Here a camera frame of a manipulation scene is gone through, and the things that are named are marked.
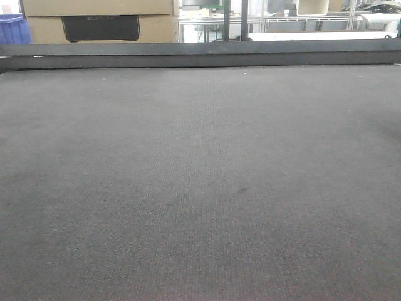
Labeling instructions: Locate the lower cardboard box black print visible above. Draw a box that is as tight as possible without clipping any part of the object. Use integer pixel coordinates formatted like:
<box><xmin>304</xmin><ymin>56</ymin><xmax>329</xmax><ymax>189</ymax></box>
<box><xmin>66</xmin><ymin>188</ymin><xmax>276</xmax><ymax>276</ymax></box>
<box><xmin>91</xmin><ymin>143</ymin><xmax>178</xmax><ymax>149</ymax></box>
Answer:
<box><xmin>27</xmin><ymin>16</ymin><xmax>179</xmax><ymax>44</ymax></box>

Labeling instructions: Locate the black vertical pole left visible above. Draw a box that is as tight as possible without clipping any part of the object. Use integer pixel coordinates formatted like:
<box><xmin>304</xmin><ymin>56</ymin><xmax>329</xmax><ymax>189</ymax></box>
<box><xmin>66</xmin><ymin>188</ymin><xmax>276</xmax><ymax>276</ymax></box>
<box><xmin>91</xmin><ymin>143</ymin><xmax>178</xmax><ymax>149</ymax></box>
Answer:
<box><xmin>222</xmin><ymin>0</ymin><xmax>231</xmax><ymax>42</ymax></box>

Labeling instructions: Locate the black vertical pole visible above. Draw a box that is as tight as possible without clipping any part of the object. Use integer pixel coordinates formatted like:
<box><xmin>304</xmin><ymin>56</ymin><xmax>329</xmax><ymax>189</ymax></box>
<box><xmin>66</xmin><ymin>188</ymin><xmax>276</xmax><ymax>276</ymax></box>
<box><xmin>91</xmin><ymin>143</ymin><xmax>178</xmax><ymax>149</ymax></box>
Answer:
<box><xmin>222</xmin><ymin>0</ymin><xmax>231</xmax><ymax>42</ymax></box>
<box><xmin>240</xmin><ymin>0</ymin><xmax>251</xmax><ymax>41</ymax></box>

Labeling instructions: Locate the black vertical pole right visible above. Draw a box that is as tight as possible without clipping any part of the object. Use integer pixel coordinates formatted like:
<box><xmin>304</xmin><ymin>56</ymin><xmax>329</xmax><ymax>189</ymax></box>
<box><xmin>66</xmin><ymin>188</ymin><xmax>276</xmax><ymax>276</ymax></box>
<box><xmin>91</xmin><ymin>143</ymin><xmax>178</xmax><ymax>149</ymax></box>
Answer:
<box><xmin>240</xmin><ymin>0</ymin><xmax>251</xmax><ymax>41</ymax></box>

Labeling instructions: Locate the beige box background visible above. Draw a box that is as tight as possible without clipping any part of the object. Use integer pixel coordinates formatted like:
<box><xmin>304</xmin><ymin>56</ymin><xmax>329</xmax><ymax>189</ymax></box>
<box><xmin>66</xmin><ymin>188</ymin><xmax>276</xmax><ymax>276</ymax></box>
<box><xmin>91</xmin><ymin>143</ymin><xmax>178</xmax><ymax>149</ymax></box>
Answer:
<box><xmin>296</xmin><ymin>0</ymin><xmax>330</xmax><ymax>16</ymax></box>

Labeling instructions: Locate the upper cardboard box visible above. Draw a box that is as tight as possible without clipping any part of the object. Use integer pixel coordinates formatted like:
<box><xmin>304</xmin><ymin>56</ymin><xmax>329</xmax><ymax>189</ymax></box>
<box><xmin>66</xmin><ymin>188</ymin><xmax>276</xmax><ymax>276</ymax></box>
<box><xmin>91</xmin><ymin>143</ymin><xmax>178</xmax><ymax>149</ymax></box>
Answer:
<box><xmin>22</xmin><ymin>0</ymin><xmax>179</xmax><ymax>17</ymax></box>

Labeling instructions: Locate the blue plastic crate background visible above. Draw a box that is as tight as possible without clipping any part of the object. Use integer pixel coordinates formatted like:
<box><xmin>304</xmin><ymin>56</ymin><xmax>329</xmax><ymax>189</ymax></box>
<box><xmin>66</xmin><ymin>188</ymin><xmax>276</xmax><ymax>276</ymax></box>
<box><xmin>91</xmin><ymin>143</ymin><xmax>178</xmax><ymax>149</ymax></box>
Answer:
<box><xmin>0</xmin><ymin>13</ymin><xmax>33</xmax><ymax>45</ymax></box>

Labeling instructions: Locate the white aluminium frame workbench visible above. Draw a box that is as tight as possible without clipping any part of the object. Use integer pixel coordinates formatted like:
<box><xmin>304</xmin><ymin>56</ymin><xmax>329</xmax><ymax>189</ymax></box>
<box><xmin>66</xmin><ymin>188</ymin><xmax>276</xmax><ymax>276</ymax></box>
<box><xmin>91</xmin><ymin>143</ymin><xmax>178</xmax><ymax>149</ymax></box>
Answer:
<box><xmin>177</xmin><ymin>14</ymin><xmax>365</xmax><ymax>43</ymax></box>

